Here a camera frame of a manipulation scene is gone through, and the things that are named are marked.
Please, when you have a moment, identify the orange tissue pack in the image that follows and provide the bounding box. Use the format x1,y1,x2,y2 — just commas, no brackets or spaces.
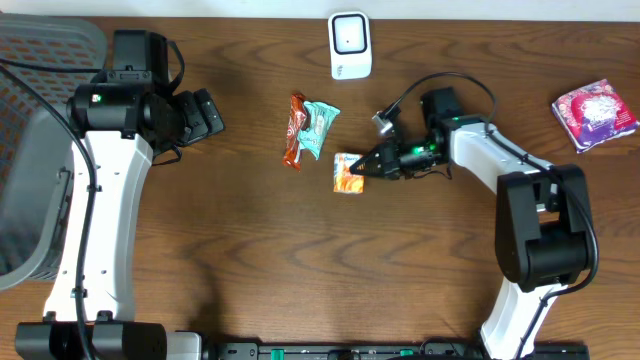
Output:
333,153,364,194

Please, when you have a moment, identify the teal wipes packet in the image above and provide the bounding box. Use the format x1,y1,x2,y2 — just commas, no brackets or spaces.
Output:
298,101,341,160

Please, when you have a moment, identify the red snack wrapper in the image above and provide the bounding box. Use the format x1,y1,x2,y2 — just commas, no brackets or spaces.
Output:
282,93,308,171

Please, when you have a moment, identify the purple Carefree pad package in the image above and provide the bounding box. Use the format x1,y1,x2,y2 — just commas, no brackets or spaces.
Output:
551,79,639,153

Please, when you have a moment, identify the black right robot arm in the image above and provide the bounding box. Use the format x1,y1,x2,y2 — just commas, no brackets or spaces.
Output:
350,87,599,359

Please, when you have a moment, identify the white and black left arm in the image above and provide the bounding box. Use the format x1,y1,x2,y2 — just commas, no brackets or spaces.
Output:
15,30,225,360

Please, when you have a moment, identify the white barcode scanner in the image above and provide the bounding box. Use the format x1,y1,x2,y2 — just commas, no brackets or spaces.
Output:
327,11,373,80

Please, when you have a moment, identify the grey plastic mesh basket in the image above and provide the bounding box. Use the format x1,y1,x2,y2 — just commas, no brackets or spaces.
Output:
1,14,107,289

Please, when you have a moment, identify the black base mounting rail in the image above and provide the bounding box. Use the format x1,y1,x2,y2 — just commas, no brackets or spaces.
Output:
214,340,592,360

